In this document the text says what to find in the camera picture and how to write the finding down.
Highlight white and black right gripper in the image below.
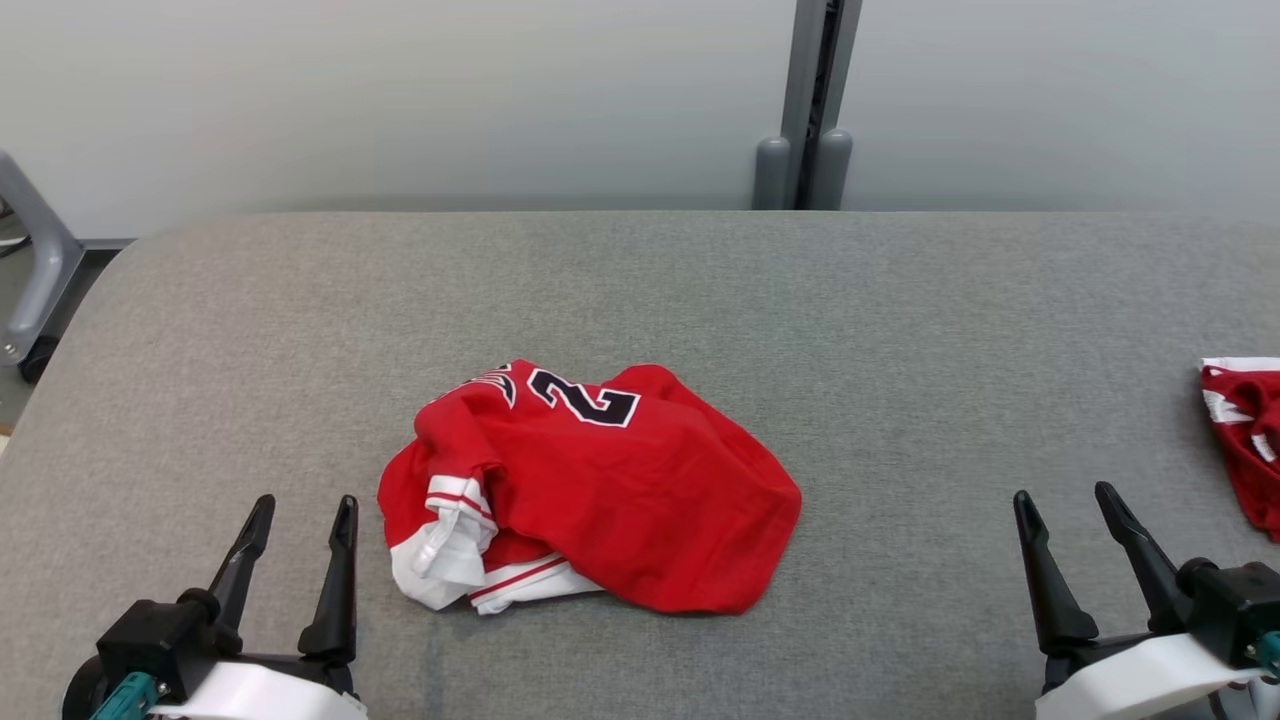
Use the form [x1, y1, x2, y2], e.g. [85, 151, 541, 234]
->
[1013, 481, 1266, 720]

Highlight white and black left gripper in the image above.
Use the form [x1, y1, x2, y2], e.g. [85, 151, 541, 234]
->
[150, 494, 369, 720]

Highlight red shorts with white stripe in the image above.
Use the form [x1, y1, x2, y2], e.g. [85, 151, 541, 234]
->
[1199, 356, 1280, 544]

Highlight red jersey with white sleeves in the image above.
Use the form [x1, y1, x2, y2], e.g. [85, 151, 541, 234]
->
[377, 358, 803, 616]

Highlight grey metal frame leg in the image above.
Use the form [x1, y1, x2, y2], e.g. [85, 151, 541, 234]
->
[0, 150, 86, 384]

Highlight grey partition post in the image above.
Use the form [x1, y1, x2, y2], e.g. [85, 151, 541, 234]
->
[752, 0, 863, 212]

